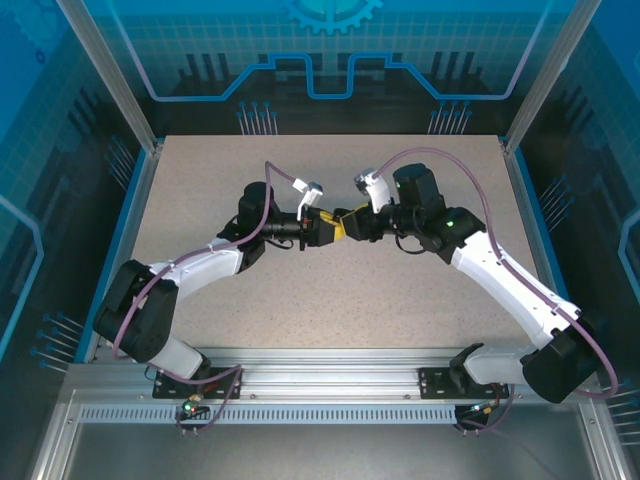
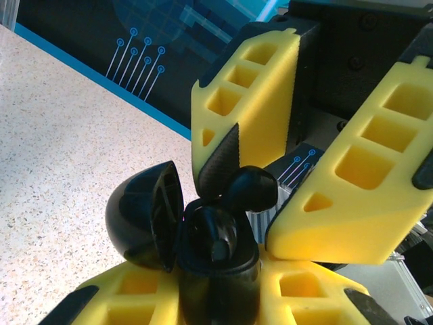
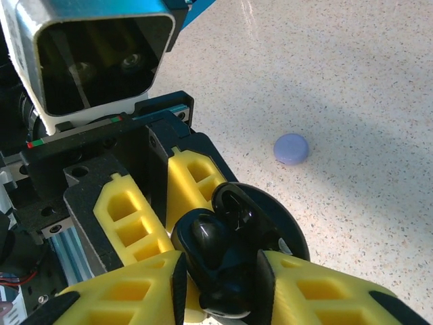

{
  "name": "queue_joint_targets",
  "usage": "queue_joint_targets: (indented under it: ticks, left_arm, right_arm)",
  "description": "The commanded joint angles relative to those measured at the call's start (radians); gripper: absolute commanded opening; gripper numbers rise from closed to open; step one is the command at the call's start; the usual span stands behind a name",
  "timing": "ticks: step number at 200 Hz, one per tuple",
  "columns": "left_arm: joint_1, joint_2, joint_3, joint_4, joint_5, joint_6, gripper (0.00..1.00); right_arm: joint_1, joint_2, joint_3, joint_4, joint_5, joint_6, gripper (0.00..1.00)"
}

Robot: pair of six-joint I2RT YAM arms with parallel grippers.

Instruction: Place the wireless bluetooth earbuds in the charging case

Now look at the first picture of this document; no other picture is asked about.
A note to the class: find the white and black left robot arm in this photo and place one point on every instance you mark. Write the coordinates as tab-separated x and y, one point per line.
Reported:
200	265

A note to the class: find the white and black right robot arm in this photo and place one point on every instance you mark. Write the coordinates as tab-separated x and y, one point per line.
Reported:
510	285

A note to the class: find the small connector with green light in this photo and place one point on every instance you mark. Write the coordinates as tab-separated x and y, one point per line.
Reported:
190	406
482	407

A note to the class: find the aluminium side rail blue edge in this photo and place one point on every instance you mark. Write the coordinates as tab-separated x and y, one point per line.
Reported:
137	200
522	200

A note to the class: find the aluminium mounting rail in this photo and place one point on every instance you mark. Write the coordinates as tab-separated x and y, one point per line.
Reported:
330	380

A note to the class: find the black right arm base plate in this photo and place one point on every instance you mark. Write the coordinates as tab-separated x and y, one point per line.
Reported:
435	385

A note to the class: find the aluminium frame post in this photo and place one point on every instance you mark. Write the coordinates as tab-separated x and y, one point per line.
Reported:
115	75
546	75

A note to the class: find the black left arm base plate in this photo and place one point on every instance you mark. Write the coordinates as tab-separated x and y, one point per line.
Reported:
167	386

